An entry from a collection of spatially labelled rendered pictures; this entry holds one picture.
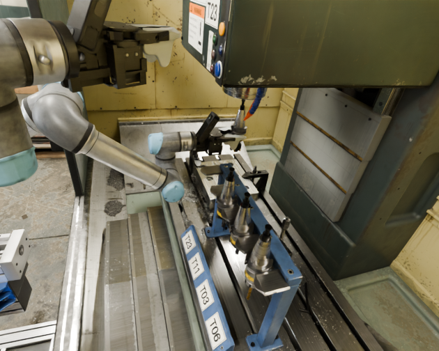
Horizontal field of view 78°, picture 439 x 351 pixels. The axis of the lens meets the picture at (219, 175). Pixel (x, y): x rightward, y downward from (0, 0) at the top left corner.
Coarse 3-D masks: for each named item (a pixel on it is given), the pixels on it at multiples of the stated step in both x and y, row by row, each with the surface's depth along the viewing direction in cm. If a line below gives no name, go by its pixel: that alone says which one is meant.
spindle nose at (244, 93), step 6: (222, 90) 96; (228, 90) 92; (234, 90) 91; (240, 90) 90; (246, 90) 90; (252, 90) 90; (264, 90) 93; (234, 96) 92; (240, 96) 91; (246, 96) 91; (252, 96) 91; (264, 96) 95
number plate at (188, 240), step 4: (188, 232) 104; (184, 236) 105; (188, 236) 103; (192, 236) 101; (184, 240) 103; (188, 240) 102; (192, 240) 100; (184, 244) 102; (188, 244) 101; (192, 244) 99; (188, 248) 100; (192, 248) 98; (188, 252) 99
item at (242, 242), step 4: (244, 236) 69; (248, 236) 69; (252, 236) 69; (256, 236) 69; (236, 240) 68; (240, 240) 68; (244, 240) 68; (248, 240) 68; (252, 240) 68; (256, 240) 68; (236, 244) 67; (240, 244) 67; (244, 244) 67; (248, 244) 67; (252, 244) 67; (236, 248) 66; (240, 248) 66; (244, 248) 66; (248, 248) 66; (244, 252) 65
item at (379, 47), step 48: (240, 0) 51; (288, 0) 54; (336, 0) 57; (384, 0) 60; (432, 0) 64; (192, 48) 80; (240, 48) 56; (288, 48) 60; (336, 48) 63; (384, 48) 67; (432, 48) 72
